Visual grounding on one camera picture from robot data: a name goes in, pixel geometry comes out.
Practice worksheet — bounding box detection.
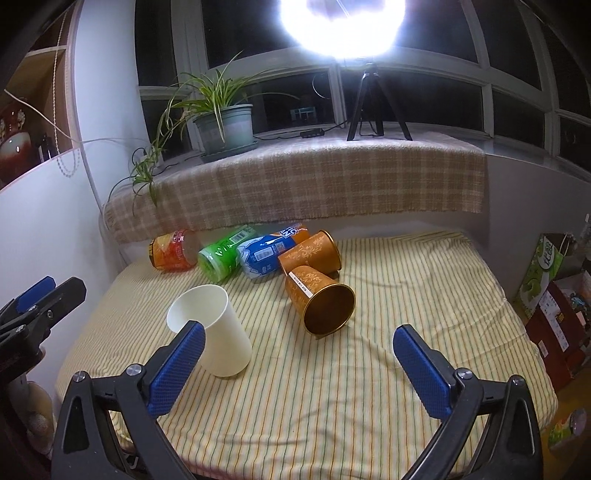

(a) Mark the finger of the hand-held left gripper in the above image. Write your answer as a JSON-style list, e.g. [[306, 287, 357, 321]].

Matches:
[[0, 277, 88, 370], [0, 276, 57, 326]]

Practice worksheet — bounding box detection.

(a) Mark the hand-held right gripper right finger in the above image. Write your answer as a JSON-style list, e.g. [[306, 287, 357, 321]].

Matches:
[[392, 324, 543, 480]]

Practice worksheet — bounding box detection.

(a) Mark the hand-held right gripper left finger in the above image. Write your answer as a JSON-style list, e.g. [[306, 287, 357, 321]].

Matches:
[[51, 320, 206, 480]]

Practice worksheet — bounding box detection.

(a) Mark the orange metal cup white label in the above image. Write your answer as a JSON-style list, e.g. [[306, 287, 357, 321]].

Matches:
[[285, 265, 356, 336]]

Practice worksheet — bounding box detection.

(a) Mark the orange patterned metal cup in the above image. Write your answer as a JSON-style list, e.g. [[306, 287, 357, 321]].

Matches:
[[277, 230, 342, 278]]

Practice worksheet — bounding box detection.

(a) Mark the yellow striped cloth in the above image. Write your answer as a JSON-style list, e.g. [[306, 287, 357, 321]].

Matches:
[[55, 231, 557, 477]]

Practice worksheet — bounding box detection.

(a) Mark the orange-red snack canister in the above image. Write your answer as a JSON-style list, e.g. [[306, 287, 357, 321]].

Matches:
[[148, 229, 200, 272]]

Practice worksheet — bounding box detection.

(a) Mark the beige rounded object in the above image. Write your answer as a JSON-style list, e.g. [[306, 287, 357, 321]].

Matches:
[[7, 378, 55, 455]]

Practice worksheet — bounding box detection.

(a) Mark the green snack canister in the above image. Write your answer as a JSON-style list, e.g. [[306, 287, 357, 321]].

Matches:
[[198, 224, 257, 283]]

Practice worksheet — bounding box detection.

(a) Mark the red cardboard box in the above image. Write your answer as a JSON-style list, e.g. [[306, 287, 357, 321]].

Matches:
[[524, 272, 591, 394]]

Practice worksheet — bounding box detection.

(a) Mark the red vase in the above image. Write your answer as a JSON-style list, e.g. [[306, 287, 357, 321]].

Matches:
[[0, 108, 34, 184]]

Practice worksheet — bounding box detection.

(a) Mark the green white carton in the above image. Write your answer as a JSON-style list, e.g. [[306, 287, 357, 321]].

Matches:
[[515, 233, 579, 320]]

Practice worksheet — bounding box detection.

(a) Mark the small colourful packet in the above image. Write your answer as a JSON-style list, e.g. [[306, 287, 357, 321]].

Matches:
[[549, 408, 588, 449]]

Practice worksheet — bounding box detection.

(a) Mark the beige plaid cloth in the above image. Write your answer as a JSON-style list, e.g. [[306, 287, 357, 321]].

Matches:
[[102, 133, 488, 245]]

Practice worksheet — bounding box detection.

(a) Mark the flower pot saucer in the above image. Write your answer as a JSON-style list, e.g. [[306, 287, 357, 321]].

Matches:
[[199, 138, 259, 164]]

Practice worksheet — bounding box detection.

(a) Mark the wooden shelf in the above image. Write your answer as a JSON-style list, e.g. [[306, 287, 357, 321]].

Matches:
[[0, 0, 83, 186]]

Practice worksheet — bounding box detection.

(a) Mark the grey green flower pot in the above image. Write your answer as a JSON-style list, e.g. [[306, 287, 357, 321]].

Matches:
[[191, 104, 256, 155]]

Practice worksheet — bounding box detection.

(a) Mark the spider plant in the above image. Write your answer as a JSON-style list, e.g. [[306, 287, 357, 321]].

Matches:
[[107, 51, 301, 214]]

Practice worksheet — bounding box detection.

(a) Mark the black tripod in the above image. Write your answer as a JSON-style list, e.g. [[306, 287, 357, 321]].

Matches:
[[346, 60, 413, 142]]

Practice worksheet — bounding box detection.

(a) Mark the white bead string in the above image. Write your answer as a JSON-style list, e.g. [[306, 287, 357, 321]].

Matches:
[[48, 9, 78, 177]]

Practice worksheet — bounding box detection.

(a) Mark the black cable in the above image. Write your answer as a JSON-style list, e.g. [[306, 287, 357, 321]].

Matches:
[[254, 121, 348, 140]]

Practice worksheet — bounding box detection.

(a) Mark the white window frame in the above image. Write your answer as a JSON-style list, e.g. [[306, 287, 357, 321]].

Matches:
[[134, 0, 591, 163]]

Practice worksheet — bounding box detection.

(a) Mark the ring light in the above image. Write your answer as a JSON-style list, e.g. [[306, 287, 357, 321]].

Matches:
[[277, 0, 407, 60]]

